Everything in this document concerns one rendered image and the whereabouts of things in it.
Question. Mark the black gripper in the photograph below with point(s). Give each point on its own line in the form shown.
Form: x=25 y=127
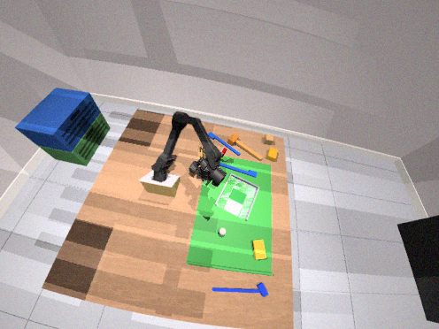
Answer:
x=194 y=167

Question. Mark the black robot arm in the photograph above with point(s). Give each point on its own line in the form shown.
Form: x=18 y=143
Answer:
x=211 y=163

